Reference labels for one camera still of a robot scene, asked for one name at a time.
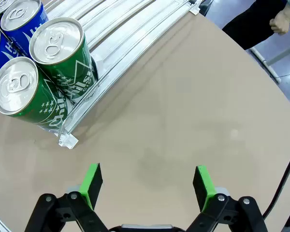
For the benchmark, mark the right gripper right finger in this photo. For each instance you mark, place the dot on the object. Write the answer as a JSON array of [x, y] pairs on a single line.
[[207, 193]]

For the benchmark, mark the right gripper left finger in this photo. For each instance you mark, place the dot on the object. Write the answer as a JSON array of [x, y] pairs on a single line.
[[89, 191]]

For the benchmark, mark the clear plastic can dispenser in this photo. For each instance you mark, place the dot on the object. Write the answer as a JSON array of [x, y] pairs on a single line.
[[135, 31]]

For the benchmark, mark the person's left hand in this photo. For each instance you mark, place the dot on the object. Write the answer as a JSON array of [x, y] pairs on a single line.
[[281, 23]]

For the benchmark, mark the green Chilsung cider can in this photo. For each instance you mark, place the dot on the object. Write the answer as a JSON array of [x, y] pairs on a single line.
[[58, 41], [46, 104]]

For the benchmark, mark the blue Pocari Sweat can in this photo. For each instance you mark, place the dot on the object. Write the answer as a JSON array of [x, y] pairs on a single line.
[[21, 14], [2, 55]]

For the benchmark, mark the person in teal fleece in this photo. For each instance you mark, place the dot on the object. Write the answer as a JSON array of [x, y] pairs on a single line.
[[251, 26]]

